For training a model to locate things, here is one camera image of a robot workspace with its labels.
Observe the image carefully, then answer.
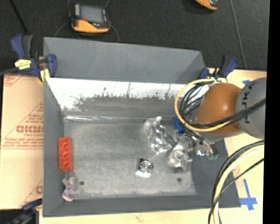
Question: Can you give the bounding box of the small blue block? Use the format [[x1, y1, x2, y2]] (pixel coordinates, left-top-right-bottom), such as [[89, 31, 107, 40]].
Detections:
[[173, 117, 185, 134]]

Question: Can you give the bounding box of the crumpled clear plastic bottle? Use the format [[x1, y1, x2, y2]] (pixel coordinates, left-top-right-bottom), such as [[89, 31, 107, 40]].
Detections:
[[142, 115, 175, 155]]

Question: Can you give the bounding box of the small black and silver disc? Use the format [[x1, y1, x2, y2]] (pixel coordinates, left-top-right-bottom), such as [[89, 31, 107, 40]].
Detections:
[[135, 157, 154, 179]]

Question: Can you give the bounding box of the grey metal bin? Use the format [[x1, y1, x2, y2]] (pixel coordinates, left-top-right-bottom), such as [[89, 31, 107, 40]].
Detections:
[[37, 37, 247, 224]]

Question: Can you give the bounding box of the orange-red flat block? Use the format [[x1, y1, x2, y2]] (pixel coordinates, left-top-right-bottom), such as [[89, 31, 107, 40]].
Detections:
[[57, 136, 75, 173]]

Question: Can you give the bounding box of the pale purple crumpled packet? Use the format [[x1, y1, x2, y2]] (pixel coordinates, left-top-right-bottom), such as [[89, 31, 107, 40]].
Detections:
[[61, 174, 79, 202]]

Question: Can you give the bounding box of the brown cardboard board red print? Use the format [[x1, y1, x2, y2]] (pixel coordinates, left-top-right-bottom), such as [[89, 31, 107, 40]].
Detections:
[[0, 73, 48, 213]]

